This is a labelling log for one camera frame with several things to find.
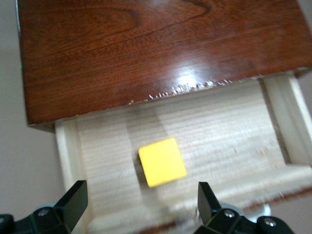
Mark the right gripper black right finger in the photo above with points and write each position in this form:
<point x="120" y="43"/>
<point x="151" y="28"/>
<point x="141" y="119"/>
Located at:
<point x="209" y="212"/>

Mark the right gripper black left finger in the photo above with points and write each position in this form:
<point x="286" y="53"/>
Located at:
<point x="61" y="214"/>

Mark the yellow block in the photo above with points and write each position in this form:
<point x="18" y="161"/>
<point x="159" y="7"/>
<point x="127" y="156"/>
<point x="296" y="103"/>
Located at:
<point x="162" y="162"/>

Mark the light wood drawer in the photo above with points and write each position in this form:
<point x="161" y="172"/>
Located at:
<point x="219" y="126"/>

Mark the dark brown wooden cabinet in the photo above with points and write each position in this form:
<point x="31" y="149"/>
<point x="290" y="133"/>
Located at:
<point x="122" y="48"/>

